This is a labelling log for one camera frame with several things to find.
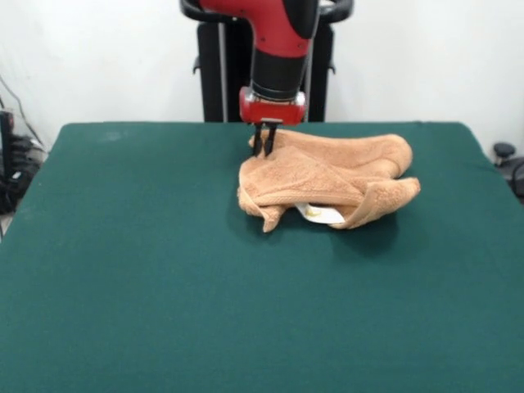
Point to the black office chair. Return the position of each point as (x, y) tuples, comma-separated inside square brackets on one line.
[(509, 163)]

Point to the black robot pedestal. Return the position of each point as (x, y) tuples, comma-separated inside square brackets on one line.
[(229, 82)]

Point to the black equipment box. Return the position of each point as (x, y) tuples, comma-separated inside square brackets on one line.
[(7, 139)]

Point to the dark green table cloth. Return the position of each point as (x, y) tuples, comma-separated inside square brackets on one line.
[(163, 286)]

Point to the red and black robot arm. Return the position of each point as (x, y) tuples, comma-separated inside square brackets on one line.
[(278, 24)]

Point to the tan terry towel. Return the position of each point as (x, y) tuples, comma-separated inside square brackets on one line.
[(303, 176)]

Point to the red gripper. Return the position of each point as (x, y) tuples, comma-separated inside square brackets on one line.
[(272, 114)]

